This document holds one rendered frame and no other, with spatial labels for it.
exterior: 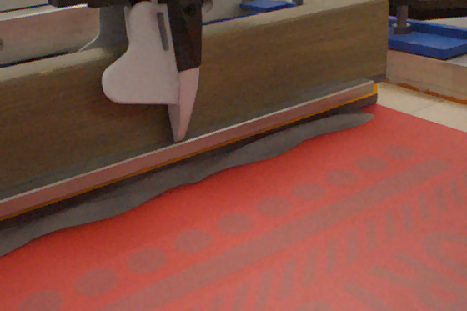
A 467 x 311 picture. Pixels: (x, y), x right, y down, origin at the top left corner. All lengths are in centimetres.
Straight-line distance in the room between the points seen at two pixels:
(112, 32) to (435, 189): 24
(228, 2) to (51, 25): 24
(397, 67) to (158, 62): 29
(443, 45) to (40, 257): 38
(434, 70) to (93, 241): 34
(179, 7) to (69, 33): 36
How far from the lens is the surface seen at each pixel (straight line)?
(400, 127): 44
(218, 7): 72
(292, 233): 31
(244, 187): 35
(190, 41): 31
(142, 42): 31
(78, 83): 32
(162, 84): 32
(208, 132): 36
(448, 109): 49
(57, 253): 32
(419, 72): 52
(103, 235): 33
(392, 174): 37
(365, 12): 44
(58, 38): 64
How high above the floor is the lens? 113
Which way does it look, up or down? 24 degrees down
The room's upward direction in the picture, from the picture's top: 5 degrees counter-clockwise
